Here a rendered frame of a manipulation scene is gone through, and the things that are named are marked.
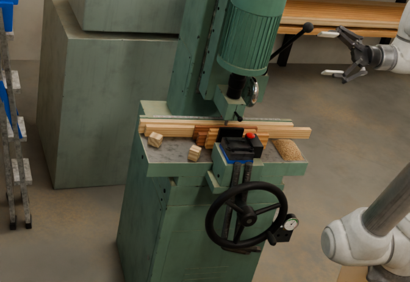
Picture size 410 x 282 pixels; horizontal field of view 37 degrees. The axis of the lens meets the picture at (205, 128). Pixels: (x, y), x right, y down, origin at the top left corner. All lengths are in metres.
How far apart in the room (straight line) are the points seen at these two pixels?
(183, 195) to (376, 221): 0.66
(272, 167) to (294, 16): 2.42
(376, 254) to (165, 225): 0.74
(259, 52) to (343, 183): 2.02
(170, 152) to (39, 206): 1.24
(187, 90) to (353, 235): 0.81
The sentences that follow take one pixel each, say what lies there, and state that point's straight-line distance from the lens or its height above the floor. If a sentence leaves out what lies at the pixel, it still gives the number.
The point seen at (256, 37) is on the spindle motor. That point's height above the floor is 1.34.
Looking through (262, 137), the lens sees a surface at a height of 0.95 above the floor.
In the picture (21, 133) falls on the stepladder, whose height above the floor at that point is 0.51.
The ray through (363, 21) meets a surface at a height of 0.61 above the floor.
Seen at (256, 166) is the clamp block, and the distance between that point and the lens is 2.02.
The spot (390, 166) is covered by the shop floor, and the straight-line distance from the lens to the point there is 4.26.
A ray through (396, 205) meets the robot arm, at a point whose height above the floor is 1.05.
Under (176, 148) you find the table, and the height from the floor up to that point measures 0.90.
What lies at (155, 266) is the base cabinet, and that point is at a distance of 2.35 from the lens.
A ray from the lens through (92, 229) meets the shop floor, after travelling 3.07.
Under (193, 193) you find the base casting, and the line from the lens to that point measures 2.14.
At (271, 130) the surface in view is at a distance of 2.28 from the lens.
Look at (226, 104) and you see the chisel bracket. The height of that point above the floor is 1.06.
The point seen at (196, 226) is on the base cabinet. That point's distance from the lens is 2.25.
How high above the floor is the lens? 2.07
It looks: 31 degrees down
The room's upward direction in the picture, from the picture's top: 14 degrees clockwise
